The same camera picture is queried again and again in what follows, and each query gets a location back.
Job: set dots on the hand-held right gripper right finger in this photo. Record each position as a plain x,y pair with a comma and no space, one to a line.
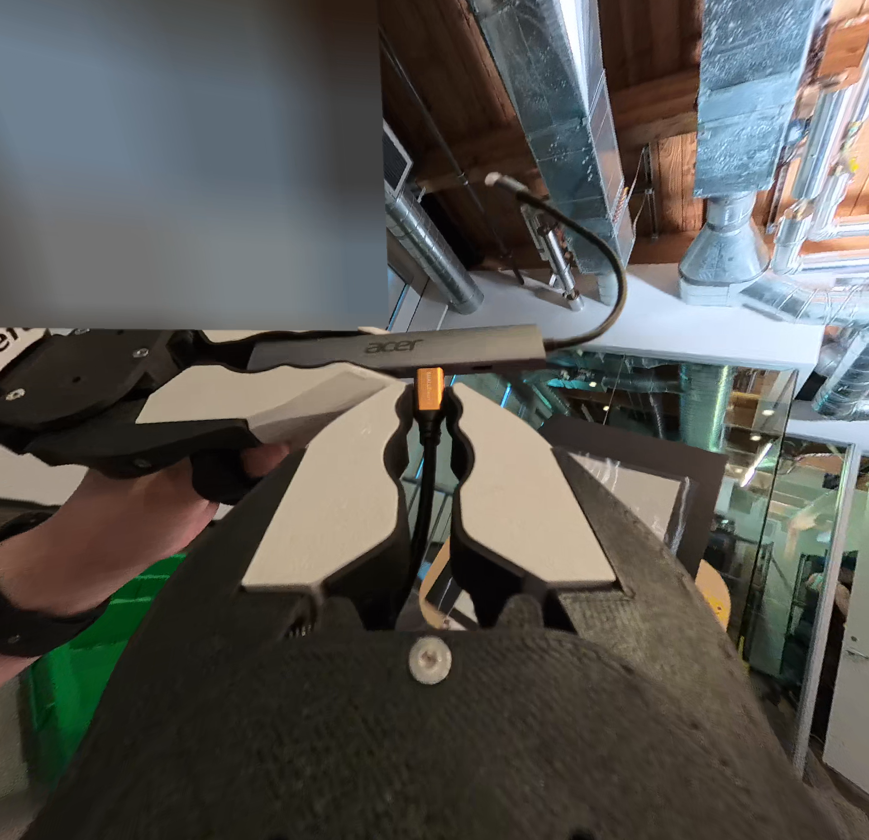
529,507

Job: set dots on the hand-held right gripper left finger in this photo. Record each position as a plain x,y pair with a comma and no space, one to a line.
339,501

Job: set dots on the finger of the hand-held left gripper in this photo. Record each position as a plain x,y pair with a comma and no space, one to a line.
271,402
227,338

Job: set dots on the grey usb hub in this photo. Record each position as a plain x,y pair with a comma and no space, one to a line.
475,348

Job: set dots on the person's left forearm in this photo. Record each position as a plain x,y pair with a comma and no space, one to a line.
10,667

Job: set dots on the person's left hand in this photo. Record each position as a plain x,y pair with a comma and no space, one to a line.
102,541

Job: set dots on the laminated instruction board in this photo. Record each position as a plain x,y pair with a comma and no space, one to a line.
645,487

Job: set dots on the black wrist wrap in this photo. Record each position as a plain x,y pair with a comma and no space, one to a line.
41,626

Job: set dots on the green plastic bin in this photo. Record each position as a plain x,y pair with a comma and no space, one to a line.
102,684

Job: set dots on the silver insulated pipes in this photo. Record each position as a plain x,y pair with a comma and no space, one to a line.
821,195

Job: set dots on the silver spiral air duct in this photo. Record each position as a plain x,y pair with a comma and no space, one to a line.
434,256

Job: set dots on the silver rectangular air duct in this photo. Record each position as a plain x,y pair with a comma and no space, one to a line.
760,93
557,107

